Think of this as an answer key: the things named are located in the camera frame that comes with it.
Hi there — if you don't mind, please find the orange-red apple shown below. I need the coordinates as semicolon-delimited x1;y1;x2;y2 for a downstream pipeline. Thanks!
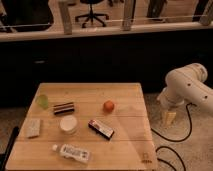
103;100;115;113

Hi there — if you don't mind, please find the black office chair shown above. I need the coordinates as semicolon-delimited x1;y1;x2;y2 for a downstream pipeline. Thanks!
75;0;109;28

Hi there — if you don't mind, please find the black cable on floor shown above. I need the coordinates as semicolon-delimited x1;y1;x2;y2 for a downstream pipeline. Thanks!
150;102;198;171

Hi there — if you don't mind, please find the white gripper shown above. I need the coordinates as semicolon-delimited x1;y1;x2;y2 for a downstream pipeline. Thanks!
157;87;184;127

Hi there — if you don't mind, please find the striped dark box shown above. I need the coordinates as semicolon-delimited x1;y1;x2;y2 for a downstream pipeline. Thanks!
53;102;75;115

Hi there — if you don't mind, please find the wooden table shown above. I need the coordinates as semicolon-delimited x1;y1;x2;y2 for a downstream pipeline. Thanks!
6;83;158;171

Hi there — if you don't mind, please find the green plastic cup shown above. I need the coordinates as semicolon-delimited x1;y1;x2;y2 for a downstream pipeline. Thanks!
36;94;49;109

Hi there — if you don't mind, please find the black red snack box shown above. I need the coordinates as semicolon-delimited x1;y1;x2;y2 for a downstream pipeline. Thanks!
88;119;114;140

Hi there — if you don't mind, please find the white sponge block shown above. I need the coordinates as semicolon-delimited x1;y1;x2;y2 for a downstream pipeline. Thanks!
26;118;41;138

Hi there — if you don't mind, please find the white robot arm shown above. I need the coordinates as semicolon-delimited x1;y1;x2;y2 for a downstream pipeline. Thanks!
157;63;213;126

